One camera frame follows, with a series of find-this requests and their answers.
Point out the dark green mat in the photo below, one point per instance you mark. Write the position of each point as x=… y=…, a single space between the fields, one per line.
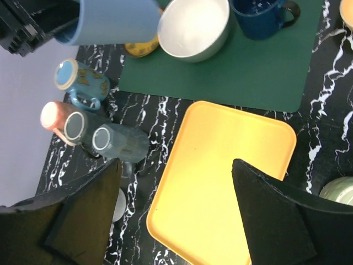
x=268 y=74

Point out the pale green mug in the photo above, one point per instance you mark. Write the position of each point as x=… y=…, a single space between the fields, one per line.
x=339 y=190

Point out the blue butterfly mug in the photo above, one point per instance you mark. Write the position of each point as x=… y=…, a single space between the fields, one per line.
x=86 y=87

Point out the pink mug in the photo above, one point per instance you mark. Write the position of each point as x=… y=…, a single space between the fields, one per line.
x=53 y=117

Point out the light blue mug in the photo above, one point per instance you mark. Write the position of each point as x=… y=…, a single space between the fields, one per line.
x=120 y=206

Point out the yellow plastic tray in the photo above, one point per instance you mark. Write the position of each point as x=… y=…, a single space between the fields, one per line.
x=195 y=211

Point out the white bowl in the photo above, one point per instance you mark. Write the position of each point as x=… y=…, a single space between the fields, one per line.
x=194 y=31

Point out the yellow patterned saucer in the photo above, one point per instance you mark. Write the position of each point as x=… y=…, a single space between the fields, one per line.
x=140 y=48

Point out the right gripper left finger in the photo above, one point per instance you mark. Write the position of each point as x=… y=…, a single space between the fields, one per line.
x=67 y=225

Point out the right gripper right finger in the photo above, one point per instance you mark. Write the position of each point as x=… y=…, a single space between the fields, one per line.
x=286 y=225

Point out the grey white-inside mug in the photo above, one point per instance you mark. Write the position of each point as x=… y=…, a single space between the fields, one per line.
x=129 y=145

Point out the light blue plastic cup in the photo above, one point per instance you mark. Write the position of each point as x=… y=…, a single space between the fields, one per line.
x=112 y=22

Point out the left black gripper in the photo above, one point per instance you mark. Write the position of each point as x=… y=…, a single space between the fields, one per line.
x=27 y=25

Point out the dark grey mug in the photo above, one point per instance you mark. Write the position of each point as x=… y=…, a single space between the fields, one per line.
x=81 y=125

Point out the navy blue mug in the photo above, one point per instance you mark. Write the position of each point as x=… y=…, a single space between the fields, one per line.
x=261 y=20

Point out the yellow square bowl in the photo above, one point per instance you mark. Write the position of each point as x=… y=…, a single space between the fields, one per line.
x=346 y=12

